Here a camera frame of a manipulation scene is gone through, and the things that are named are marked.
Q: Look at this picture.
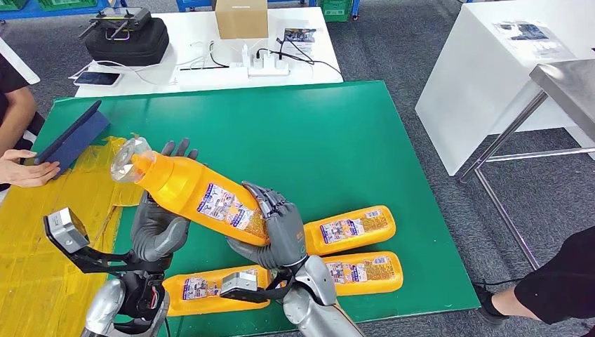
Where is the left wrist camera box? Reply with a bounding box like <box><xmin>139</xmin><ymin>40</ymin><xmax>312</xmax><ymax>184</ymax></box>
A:
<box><xmin>43</xmin><ymin>207</ymin><xmax>91</xmax><ymax>255</ymax></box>

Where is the person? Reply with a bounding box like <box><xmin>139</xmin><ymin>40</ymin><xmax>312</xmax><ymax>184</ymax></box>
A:
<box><xmin>0</xmin><ymin>53</ymin><xmax>61</xmax><ymax>194</ymax></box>
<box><xmin>474</xmin><ymin>226</ymin><xmax>595</xmax><ymax>326</ymax></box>

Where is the black camera bracket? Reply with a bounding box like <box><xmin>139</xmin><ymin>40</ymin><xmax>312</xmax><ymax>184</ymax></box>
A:
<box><xmin>222</xmin><ymin>267</ymin><xmax>298</xmax><ymax>304</ymax></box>
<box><xmin>44</xmin><ymin>223</ymin><xmax>174</xmax><ymax>276</ymax></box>

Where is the black carry case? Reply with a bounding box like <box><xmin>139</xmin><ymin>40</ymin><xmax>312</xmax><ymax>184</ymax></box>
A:
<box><xmin>84</xmin><ymin>18</ymin><xmax>171</xmax><ymax>67</ymax></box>

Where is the orange detergent bottle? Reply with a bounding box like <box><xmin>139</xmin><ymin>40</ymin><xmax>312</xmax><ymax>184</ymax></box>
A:
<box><xmin>321</xmin><ymin>251</ymin><xmax>404</xmax><ymax>297</ymax></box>
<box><xmin>302</xmin><ymin>205</ymin><xmax>397</xmax><ymax>257</ymax></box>
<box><xmin>109</xmin><ymin>136</ymin><xmax>272</xmax><ymax>247</ymax></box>
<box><xmin>162</xmin><ymin>265</ymin><xmax>272</xmax><ymax>318</ymax></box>

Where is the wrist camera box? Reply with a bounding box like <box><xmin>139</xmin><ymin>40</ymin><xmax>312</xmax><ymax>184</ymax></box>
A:
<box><xmin>43</xmin><ymin>207</ymin><xmax>91</xmax><ymax>255</ymax></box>
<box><xmin>220</xmin><ymin>271</ymin><xmax>260</xmax><ymax>298</ymax></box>

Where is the stainless steel table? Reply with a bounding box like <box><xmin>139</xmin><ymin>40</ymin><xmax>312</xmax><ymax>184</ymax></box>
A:
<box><xmin>457</xmin><ymin>59</ymin><xmax>595</xmax><ymax>271</ymax></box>

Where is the printed paper sheet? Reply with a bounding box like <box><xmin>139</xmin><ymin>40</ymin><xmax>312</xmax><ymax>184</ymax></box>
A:
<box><xmin>493</xmin><ymin>20</ymin><xmax>577</xmax><ymax>59</ymax></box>

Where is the black remote controller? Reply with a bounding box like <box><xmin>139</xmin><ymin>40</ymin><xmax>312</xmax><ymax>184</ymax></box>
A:
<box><xmin>78</xmin><ymin>6</ymin><xmax>153</xmax><ymax>42</ymax></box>

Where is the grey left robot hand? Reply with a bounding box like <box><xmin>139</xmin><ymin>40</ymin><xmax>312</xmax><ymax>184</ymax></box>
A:
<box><xmin>130</xmin><ymin>138</ymin><xmax>200</xmax><ymax>264</ymax></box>

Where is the white desk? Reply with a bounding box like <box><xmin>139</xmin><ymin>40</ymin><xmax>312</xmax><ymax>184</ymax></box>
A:
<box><xmin>74</xmin><ymin>6</ymin><xmax>345</xmax><ymax>98</ymax></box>

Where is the printed leaflet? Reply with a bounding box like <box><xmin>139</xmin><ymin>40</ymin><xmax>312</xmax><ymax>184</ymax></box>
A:
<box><xmin>279</xmin><ymin>27</ymin><xmax>324</xmax><ymax>59</ymax></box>

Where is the black power cable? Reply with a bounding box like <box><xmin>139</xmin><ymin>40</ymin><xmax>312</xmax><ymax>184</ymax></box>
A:
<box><xmin>255</xmin><ymin>36</ymin><xmax>346</xmax><ymax>82</ymax></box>

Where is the white power strip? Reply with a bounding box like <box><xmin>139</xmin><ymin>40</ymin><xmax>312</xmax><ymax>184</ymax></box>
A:
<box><xmin>241</xmin><ymin>44</ymin><xmax>290</xmax><ymax>78</ymax></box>

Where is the black left camera bracket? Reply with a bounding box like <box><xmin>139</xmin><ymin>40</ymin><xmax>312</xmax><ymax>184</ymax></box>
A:
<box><xmin>44</xmin><ymin>223</ymin><xmax>174</xmax><ymax>276</ymax></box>

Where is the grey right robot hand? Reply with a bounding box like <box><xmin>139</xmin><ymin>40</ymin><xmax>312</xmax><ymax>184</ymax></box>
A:
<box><xmin>226</xmin><ymin>180</ymin><xmax>309</xmax><ymax>271</ymax></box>

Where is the tablet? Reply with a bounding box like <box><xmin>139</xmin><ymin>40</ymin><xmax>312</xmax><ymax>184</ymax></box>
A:
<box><xmin>34</xmin><ymin>100</ymin><xmax>112</xmax><ymax>176</ymax></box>

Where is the brown cardboard box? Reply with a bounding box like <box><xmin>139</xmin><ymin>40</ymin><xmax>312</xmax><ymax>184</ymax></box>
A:
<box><xmin>214</xmin><ymin>0</ymin><xmax>269</xmax><ymax>41</ymax></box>

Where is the black right camera bracket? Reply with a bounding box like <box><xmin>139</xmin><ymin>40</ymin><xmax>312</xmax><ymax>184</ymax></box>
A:
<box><xmin>222</xmin><ymin>267</ymin><xmax>298</xmax><ymax>304</ymax></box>

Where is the white cable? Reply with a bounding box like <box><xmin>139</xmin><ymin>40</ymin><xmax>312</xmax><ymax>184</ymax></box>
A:
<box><xmin>69</xmin><ymin>41</ymin><xmax>220</xmax><ymax>88</ymax></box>

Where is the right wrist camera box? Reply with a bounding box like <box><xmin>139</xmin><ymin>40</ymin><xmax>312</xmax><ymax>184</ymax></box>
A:
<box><xmin>220</xmin><ymin>271</ymin><xmax>260</xmax><ymax>298</ymax></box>

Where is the black smartphone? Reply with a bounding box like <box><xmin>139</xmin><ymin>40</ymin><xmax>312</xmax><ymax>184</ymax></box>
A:
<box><xmin>73</xmin><ymin>71</ymin><xmax>123</xmax><ymax>88</ymax></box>

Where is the white boxy table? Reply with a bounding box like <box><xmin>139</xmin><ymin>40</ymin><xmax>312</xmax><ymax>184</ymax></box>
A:
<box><xmin>415</xmin><ymin>0</ymin><xmax>595</xmax><ymax>177</ymax></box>

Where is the person's hand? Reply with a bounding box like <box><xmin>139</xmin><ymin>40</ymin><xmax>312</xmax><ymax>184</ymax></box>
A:
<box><xmin>0</xmin><ymin>148</ymin><xmax>61</xmax><ymax>189</ymax></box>

